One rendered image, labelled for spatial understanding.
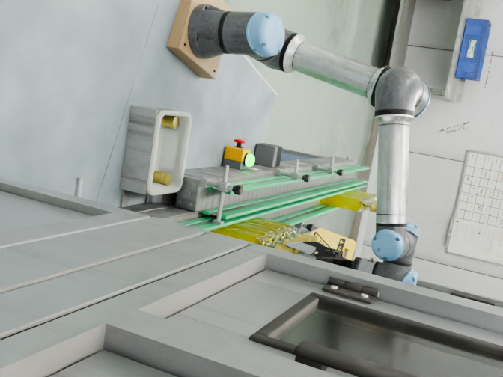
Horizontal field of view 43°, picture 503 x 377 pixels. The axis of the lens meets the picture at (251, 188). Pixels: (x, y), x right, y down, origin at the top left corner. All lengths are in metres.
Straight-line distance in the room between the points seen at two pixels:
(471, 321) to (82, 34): 1.07
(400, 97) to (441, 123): 6.04
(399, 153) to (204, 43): 0.62
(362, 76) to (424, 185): 5.95
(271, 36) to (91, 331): 1.36
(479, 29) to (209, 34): 5.44
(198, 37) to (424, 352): 1.33
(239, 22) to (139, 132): 0.40
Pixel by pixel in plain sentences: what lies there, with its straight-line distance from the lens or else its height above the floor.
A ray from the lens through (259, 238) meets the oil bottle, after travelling 1.80.
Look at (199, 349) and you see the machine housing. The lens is 0.49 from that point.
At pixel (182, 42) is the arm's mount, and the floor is 0.79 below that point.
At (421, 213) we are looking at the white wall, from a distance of 7.71.
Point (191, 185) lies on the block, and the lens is 1.83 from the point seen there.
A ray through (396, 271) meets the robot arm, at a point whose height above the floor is 1.46.
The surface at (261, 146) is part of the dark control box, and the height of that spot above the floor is 0.78.
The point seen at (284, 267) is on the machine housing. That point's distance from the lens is 0.80.
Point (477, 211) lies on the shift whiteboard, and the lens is 7.63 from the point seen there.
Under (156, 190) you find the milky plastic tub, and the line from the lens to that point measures 1.72.
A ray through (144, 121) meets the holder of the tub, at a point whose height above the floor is 0.80.
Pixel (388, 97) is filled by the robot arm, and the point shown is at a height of 1.37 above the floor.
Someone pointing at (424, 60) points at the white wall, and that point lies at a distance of 7.72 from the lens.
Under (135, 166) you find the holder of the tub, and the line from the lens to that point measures 1.69.
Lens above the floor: 1.69
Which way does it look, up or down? 22 degrees down
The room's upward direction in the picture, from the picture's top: 103 degrees clockwise
